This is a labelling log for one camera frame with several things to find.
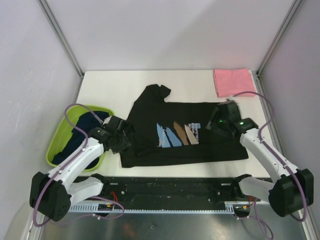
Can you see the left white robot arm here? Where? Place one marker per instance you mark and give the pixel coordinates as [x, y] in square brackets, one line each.
[54, 193]

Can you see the black printed t shirt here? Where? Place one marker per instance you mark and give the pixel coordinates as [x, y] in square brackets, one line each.
[174, 133]

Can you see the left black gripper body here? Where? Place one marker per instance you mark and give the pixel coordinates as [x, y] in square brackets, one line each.
[121, 142]

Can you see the folded pink t shirt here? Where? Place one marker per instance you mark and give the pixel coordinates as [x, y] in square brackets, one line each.
[229, 82]

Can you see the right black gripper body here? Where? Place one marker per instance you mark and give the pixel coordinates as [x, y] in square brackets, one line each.
[217, 123]

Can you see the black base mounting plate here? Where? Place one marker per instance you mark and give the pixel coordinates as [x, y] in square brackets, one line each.
[170, 189]

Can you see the navy blue t shirt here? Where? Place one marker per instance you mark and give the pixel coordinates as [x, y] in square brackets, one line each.
[67, 139]

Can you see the green plastic bin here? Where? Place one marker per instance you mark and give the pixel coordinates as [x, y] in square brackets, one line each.
[101, 112]

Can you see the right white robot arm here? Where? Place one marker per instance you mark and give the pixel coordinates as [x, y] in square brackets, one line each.
[290, 189]

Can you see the grey slotted cable duct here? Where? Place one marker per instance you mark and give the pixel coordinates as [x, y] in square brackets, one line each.
[204, 207]

